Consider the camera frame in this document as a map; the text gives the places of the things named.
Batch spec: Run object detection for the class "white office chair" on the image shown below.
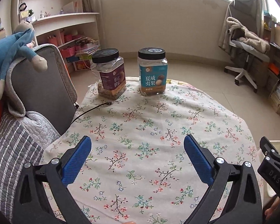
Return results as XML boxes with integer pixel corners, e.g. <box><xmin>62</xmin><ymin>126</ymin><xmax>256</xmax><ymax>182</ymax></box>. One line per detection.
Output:
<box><xmin>224</xmin><ymin>0</ymin><xmax>270</xmax><ymax>93</ymax></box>

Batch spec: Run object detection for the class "beige blanket on chair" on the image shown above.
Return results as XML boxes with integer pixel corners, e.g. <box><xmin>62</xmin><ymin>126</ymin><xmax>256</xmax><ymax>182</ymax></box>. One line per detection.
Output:
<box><xmin>218</xmin><ymin>17</ymin><xmax>270</xmax><ymax>53</ymax></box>

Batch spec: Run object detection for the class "floral tablecloth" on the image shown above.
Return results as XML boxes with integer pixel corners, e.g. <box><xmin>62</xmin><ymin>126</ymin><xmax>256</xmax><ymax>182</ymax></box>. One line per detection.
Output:
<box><xmin>41</xmin><ymin>77</ymin><xmax>260</xmax><ymax>223</ymax></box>

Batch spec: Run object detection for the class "blue plush toy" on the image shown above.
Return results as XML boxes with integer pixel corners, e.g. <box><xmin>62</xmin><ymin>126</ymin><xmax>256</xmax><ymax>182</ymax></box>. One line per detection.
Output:
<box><xmin>0</xmin><ymin>22</ymin><xmax>47</xmax><ymax>100</ymax></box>

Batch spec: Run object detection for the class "blue label nut jar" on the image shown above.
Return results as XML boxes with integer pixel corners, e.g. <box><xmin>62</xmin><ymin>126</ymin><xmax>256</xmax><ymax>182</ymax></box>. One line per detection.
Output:
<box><xmin>137</xmin><ymin>47</ymin><xmax>168</xmax><ymax>96</ymax></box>

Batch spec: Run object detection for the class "purple label nut jar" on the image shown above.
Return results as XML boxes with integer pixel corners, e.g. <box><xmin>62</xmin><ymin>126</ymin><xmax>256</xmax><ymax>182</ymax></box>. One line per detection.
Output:
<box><xmin>91</xmin><ymin>48</ymin><xmax>126</xmax><ymax>100</ymax></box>

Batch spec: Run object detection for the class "grey sofa armrest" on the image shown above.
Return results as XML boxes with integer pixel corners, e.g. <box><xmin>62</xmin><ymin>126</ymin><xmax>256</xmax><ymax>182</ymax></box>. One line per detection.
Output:
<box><xmin>5</xmin><ymin>43</ymin><xmax>77</xmax><ymax>135</ymax></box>

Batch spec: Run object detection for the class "white bookshelf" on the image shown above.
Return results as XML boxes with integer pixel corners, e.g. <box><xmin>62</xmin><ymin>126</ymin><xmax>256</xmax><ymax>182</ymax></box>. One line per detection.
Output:
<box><xmin>11</xmin><ymin>0</ymin><xmax>100</xmax><ymax>72</ymax></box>

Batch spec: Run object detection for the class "wooden desk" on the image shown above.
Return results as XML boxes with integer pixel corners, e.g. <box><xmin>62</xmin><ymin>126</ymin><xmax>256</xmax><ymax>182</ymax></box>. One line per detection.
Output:
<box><xmin>262</xmin><ymin>11</ymin><xmax>280</xmax><ymax>113</ymax></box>

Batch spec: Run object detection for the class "black cable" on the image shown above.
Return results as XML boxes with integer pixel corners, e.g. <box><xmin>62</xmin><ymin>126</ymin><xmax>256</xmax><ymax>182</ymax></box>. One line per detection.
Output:
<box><xmin>70</xmin><ymin>101</ymin><xmax>113</xmax><ymax>125</ymax></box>

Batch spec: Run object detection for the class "person's right hand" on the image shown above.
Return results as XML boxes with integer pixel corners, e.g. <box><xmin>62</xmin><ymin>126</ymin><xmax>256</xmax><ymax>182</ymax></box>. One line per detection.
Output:
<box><xmin>264</xmin><ymin>196</ymin><xmax>280</xmax><ymax>220</ymax></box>

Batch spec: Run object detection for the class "grey striped quilt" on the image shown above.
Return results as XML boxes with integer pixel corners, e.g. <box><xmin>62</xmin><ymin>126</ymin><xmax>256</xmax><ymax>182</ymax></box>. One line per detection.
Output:
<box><xmin>0</xmin><ymin>111</ymin><xmax>60</xmax><ymax>221</ymax></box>

